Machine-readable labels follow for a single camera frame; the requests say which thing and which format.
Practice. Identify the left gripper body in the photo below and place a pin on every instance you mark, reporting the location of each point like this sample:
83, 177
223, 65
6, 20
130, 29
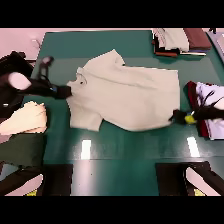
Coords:
63, 92

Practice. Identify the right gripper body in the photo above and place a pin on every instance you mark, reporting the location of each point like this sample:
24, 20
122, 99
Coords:
181, 117

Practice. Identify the cream T-shirt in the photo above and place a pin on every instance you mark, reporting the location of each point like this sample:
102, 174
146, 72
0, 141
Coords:
133, 96

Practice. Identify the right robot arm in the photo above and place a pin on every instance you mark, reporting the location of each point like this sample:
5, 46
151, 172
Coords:
210, 113

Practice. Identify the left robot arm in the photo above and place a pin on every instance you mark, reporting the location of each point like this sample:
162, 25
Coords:
36, 87

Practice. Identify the cream garment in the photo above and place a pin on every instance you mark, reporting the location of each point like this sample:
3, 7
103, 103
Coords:
26, 120

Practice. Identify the orange garment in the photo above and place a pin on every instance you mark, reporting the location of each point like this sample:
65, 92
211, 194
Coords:
166, 54

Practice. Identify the dark green garment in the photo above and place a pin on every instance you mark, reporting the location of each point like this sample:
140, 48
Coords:
20, 150

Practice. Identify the brown garment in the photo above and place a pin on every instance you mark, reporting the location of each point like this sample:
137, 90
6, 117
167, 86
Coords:
198, 38

